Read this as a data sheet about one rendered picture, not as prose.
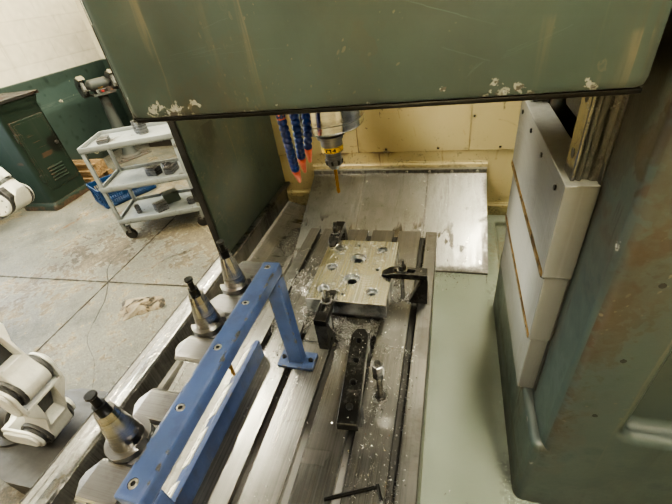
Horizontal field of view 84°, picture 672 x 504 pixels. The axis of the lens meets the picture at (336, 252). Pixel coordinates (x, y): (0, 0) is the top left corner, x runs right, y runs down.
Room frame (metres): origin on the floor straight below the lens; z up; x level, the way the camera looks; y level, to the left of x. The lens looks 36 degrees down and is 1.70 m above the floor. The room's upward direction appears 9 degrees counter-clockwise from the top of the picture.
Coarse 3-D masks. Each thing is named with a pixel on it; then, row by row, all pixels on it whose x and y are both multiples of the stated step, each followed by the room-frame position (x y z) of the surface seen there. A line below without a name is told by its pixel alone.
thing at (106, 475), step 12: (96, 468) 0.26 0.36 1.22; (108, 468) 0.26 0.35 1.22; (120, 468) 0.26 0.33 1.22; (84, 480) 0.25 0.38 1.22; (96, 480) 0.25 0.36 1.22; (108, 480) 0.25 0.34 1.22; (120, 480) 0.24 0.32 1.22; (84, 492) 0.24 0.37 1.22; (96, 492) 0.23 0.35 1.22; (108, 492) 0.23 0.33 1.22
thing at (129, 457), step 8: (136, 416) 0.33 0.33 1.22; (144, 416) 0.33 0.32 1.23; (144, 424) 0.31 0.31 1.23; (152, 424) 0.32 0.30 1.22; (144, 432) 0.30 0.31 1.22; (152, 432) 0.30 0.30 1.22; (144, 440) 0.29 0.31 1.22; (104, 448) 0.29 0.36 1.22; (136, 448) 0.28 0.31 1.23; (112, 456) 0.27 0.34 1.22; (120, 456) 0.27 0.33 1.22; (128, 456) 0.27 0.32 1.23; (136, 456) 0.27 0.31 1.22
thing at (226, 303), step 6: (222, 294) 0.58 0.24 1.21; (210, 300) 0.57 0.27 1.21; (216, 300) 0.57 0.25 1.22; (222, 300) 0.57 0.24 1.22; (228, 300) 0.56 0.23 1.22; (234, 300) 0.56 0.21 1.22; (216, 306) 0.55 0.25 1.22; (222, 306) 0.55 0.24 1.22; (228, 306) 0.54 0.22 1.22; (234, 306) 0.54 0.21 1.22; (228, 312) 0.53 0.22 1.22
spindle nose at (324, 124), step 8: (328, 112) 0.75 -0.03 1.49; (336, 112) 0.75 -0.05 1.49; (344, 112) 0.76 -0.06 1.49; (352, 112) 0.77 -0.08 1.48; (360, 112) 0.79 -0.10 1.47; (312, 120) 0.76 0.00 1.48; (320, 120) 0.75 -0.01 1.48; (328, 120) 0.75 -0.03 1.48; (336, 120) 0.75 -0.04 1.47; (344, 120) 0.76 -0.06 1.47; (352, 120) 0.77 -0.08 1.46; (360, 120) 0.79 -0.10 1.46; (312, 128) 0.76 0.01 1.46; (320, 128) 0.75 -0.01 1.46; (328, 128) 0.75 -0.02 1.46; (336, 128) 0.75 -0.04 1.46; (344, 128) 0.76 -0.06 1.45; (352, 128) 0.77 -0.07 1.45; (312, 136) 0.77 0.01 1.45; (320, 136) 0.76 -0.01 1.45
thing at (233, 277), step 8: (232, 256) 0.61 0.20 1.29; (224, 264) 0.59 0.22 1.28; (232, 264) 0.60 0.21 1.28; (224, 272) 0.59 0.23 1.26; (232, 272) 0.59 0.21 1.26; (240, 272) 0.60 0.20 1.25; (224, 280) 0.60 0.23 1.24; (232, 280) 0.59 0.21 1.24; (240, 280) 0.59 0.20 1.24; (232, 288) 0.59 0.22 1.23
